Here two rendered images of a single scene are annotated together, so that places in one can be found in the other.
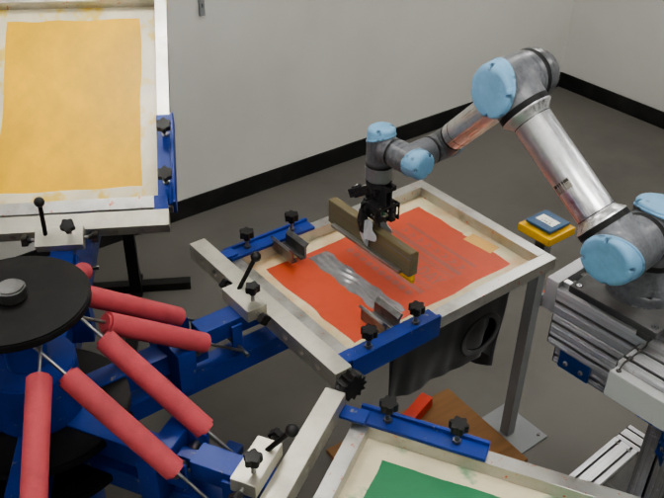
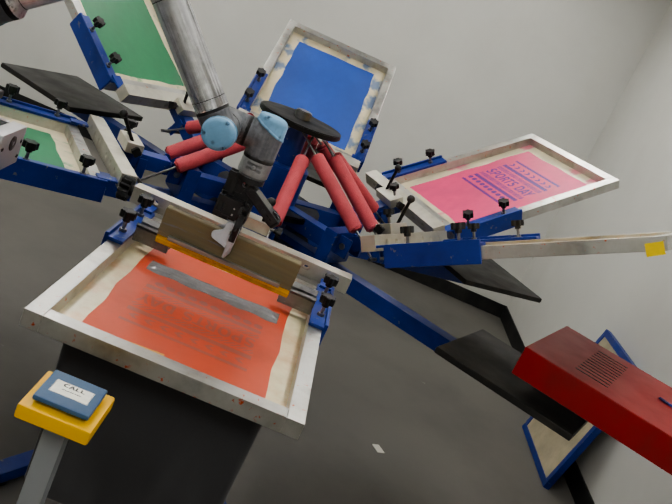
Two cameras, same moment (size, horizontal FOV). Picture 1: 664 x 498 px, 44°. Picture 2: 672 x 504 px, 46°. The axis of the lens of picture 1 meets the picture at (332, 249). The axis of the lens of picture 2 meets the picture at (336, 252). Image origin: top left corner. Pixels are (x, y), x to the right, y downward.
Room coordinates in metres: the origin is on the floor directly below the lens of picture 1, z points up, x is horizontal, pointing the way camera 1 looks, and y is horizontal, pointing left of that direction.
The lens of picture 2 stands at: (3.18, -1.50, 1.75)
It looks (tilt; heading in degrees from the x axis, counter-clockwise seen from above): 16 degrees down; 124
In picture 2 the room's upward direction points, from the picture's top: 25 degrees clockwise
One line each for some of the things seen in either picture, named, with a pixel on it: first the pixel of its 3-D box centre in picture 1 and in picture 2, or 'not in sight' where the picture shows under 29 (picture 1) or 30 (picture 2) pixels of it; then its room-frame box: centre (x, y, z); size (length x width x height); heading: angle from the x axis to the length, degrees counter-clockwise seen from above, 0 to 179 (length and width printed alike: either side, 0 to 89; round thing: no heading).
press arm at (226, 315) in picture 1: (226, 322); not in sight; (1.64, 0.27, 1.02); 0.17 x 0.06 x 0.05; 128
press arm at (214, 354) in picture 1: (269, 341); not in sight; (1.72, 0.17, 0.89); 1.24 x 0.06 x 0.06; 128
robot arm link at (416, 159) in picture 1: (413, 157); (225, 123); (1.86, -0.20, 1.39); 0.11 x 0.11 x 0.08; 43
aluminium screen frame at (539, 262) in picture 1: (390, 262); (205, 304); (1.99, -0.17, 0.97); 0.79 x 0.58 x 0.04; 128
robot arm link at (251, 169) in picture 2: (379, 172); (254, 168); (1.92, -0.12, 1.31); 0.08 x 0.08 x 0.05
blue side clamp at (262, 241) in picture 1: (270, 245); (318, 313); (2.06, 0.19, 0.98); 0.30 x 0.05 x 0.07; 128
